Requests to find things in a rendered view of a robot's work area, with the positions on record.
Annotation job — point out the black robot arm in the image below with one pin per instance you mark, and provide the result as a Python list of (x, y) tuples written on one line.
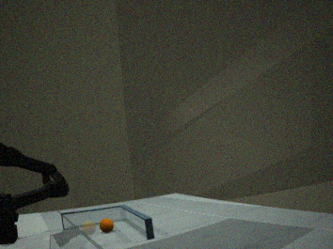
[(58, 187)]

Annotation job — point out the translucent pale ball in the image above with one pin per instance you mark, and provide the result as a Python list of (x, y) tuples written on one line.
[(88, 227)]

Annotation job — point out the clear glass corner wall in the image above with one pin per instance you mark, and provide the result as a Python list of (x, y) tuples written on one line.
[(75, 220)]

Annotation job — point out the orange ball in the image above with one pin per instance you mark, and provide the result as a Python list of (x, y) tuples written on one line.
[(106, 225)]

